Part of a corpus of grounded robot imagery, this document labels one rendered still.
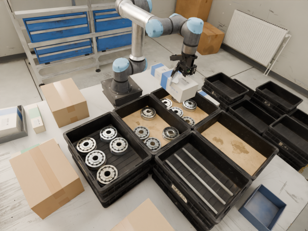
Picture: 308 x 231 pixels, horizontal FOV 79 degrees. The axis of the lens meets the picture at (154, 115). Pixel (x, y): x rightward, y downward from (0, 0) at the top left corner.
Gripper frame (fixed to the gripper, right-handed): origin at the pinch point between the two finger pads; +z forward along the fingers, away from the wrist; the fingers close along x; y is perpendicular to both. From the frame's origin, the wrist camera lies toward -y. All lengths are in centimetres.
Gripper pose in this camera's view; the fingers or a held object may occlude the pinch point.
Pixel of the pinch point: (178, 81)
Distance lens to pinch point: 113.6
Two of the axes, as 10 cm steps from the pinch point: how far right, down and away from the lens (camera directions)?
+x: 8.1, -3.6, 4.6
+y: 5.7, 6.3, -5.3
